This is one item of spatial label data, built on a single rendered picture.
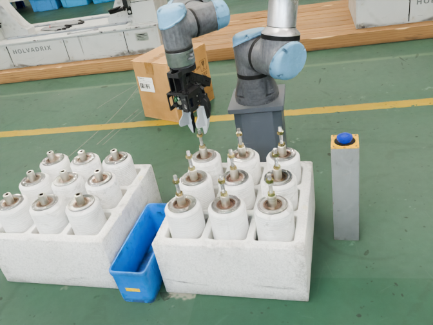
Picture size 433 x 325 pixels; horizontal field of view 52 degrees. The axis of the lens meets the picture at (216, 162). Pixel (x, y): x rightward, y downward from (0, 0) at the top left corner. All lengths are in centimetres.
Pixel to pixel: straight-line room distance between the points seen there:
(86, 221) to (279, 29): 76
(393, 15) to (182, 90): 196
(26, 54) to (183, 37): 246
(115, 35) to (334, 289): 239
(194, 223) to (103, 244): 26
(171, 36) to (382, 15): 197
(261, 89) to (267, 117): 9
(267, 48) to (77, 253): 79
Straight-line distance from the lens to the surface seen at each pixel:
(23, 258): 144
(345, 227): 133
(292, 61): 134
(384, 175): 163
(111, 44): 320
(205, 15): 119
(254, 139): 154
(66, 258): 135
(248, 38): 143
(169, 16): 114
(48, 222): 134
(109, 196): 135
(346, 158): 119
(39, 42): 344
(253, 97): 148
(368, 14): 293
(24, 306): 145
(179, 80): 120
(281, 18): 133
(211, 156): 133
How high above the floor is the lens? 91
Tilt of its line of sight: 31 degrees down
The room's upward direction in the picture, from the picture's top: 11 degrees counter-clockwise
